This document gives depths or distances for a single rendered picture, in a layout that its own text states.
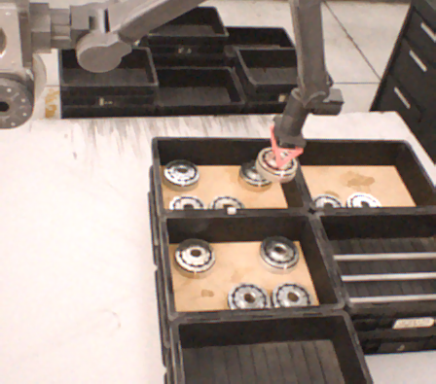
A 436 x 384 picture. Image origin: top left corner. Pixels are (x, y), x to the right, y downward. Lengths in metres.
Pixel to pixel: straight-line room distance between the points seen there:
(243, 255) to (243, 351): 0.28
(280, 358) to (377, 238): 0.49
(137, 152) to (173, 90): 0.90
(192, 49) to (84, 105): 0.67
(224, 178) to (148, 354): 0.55
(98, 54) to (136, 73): 1.65
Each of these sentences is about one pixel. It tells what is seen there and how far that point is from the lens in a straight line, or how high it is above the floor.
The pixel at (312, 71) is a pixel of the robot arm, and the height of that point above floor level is 1.36.
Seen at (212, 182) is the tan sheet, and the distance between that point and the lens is 1.72.
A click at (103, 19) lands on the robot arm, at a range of 1.11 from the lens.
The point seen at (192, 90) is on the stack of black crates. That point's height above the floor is 0.38.
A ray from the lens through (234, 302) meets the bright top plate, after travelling 1.42.
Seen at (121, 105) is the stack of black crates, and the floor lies 0.49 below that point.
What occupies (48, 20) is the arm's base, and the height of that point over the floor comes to 1.48.
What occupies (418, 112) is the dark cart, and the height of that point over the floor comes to 0.45.
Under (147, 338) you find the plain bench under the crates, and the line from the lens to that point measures 1.53.
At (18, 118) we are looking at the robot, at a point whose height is 1.10.
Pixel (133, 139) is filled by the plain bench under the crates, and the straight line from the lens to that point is 2.03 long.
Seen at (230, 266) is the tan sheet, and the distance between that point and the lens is 1.52.
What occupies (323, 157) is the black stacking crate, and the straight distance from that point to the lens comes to 1.85.
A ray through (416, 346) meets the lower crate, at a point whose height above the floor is 0.73.
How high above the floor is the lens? 2.00
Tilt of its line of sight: 41 degrees down
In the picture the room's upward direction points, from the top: 11 degrees clockwise
